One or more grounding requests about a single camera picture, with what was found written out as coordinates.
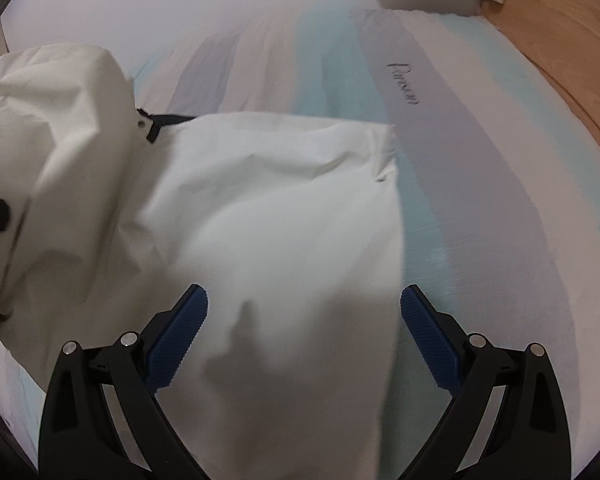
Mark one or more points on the striped bed sheet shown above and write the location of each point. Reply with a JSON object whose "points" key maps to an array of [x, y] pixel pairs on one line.
{"points": [[470, 200]]}

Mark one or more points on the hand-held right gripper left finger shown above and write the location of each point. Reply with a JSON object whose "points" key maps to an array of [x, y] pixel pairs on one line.
{"points": [[177, 345]]}

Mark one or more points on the cream and black jacket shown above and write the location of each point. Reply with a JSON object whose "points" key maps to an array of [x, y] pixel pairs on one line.
{"points": [[260, 240]]}

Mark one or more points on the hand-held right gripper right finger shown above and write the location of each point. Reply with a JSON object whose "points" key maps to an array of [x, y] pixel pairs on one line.
{"points": [[430, 342]]}

